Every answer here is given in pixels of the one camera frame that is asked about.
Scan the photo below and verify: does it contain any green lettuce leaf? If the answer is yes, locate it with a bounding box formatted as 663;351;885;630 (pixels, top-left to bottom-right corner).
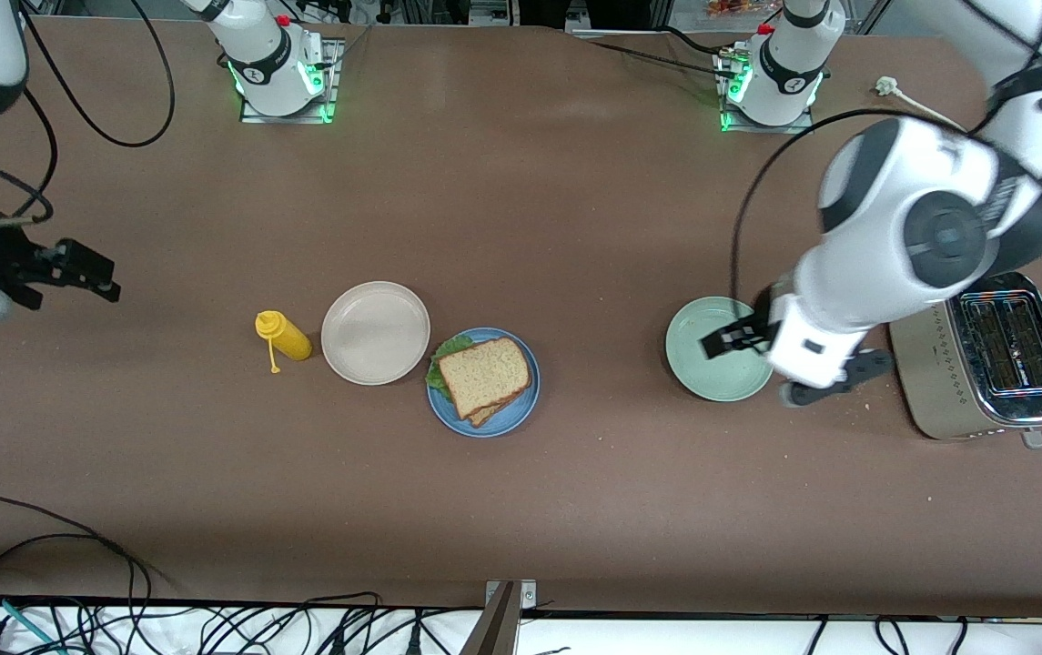
426;334;476;394

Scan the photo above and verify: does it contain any long black looped cable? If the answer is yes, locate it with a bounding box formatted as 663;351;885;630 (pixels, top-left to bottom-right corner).
0;495;154;655

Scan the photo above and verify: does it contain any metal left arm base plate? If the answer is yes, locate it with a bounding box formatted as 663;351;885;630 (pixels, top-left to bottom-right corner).
716;45;817;136

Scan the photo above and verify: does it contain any beige round plate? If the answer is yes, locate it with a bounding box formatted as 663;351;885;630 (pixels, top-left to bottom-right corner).
320;280;431;387

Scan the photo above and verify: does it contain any aluminium profile post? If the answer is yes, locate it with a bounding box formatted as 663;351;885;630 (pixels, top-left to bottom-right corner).
460;579;538;655

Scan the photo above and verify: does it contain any thin black table cable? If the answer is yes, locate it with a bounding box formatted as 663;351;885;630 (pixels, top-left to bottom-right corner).
575;25;740;83

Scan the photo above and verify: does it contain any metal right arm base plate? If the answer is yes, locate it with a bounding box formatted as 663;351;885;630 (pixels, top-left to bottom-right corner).
238;38;344;125

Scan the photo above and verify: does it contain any brown bread slice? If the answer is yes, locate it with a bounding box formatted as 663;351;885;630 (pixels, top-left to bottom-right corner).
464;387;532;428
437;337;532;421

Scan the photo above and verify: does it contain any beige chrome toaster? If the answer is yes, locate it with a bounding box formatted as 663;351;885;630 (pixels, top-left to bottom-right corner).
889;270;1042;450

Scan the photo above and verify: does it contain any teal cable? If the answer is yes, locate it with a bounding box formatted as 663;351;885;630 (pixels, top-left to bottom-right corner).
0;591;62;655

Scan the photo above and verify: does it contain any yellow mustard squeeze bottle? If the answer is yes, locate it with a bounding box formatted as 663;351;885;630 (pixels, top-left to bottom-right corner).
255;310;314;375

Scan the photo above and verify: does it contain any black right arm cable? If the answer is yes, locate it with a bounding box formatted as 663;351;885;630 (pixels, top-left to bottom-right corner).
0;0;177;225

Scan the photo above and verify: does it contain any mint green round plate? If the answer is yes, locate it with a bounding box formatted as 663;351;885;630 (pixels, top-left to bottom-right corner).
664;296;777;403

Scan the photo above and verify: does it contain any white toaster power cable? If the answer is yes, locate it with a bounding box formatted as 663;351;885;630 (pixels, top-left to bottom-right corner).
875;76;963;128

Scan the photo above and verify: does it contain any blue round plate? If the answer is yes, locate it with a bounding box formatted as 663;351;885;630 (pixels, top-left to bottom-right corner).
427;327;541;438

